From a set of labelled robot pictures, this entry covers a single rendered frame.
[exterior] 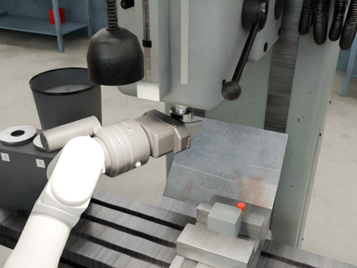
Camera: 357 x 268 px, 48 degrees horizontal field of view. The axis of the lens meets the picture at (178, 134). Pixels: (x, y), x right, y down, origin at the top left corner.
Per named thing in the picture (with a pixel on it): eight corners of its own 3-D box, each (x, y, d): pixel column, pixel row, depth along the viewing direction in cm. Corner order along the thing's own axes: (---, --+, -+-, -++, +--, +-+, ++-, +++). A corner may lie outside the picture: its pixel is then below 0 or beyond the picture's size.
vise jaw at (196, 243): (246, 278, 78) (247, 263, 76) (176, 254, 83) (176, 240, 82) (253, 257, 83) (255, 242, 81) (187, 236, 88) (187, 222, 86)
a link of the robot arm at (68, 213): (111, 145, 64) (80, 226, 57) (93, 160, 71) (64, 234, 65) (74, 128, 62) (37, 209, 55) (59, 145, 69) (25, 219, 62)
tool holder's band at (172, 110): (175, 120, 75) (175, 116, 75) (165, 110, 79) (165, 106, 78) (197, 116, 77) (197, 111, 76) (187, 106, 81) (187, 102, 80)
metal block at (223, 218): (233, 245, 84) (235, 223, 81) (206, 237, 86) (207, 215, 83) (240, 229, 88) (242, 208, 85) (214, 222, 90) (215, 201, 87)
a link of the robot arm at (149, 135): (191, 118, 71) (136, 140, 64) (190, 165, 75) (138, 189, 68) (149, 97, 79) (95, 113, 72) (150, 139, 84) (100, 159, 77)
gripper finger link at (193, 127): (200, 131, 80) (176, 141, 76) (201, 116, 78) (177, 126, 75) (206, 134, 79) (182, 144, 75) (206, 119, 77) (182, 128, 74)
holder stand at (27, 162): (71, 220, 103) (60, 155, 93) (-1, 205, 109) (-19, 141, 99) (93, 193, 113) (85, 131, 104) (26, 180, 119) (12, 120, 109)
